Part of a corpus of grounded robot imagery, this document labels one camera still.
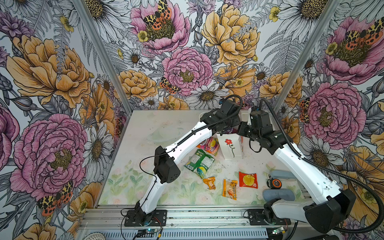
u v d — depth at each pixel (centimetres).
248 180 85
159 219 73
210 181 85
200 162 91
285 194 79
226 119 57
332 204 38
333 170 41
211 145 97
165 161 51
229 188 82
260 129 55
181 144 53
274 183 82
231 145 80
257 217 74
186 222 73
